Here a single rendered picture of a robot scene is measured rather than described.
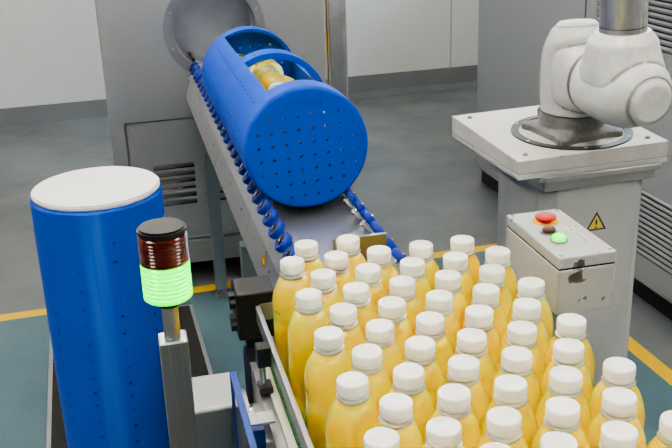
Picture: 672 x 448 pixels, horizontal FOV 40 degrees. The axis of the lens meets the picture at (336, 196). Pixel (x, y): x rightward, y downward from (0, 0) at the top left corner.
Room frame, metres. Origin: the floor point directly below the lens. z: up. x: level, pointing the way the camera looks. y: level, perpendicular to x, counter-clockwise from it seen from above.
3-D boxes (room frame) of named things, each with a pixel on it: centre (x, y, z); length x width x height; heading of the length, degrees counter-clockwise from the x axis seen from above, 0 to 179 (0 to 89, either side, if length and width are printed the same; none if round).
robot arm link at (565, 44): (2.15, -0.58, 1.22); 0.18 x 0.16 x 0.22; 16
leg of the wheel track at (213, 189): (3.51, 0.49, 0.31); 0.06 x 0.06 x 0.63; 13
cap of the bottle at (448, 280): (1.26, -0.16, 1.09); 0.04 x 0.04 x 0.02
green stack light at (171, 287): (1.09, 0.22, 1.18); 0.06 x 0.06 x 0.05
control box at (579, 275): (1.41, -0.37, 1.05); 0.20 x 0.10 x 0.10; 13
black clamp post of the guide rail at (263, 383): (1.28, 0.12, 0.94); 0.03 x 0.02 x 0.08; 13
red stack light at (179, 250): (1.09, 0.22, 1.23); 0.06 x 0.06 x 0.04
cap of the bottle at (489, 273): (1.28, -0.23, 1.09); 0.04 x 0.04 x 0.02
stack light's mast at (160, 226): (1.09, 0.22, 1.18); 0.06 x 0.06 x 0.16
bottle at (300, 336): (1.21, 0.04, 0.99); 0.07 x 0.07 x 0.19
